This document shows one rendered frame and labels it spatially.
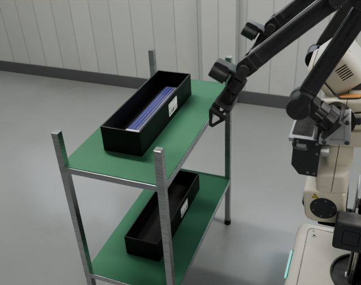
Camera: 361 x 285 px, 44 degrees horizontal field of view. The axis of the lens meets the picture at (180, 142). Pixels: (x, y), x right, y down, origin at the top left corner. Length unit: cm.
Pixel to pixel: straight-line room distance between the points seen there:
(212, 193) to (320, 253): 65
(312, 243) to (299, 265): 17
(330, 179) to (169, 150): 64
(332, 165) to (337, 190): 10
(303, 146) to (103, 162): 77
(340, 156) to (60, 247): 176
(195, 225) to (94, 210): 94
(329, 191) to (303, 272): 54
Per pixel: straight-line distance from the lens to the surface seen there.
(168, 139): 187
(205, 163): 337
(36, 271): 278
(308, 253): 234
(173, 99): 200
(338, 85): 162
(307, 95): 147
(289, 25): 143
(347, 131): 154
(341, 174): 181
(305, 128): 179
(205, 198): 249
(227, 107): 156
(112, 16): 443
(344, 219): 183
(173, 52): 425
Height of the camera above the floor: 194
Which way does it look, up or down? 32 degrees down
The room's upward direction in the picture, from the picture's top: 4 degrees counter-clockwise
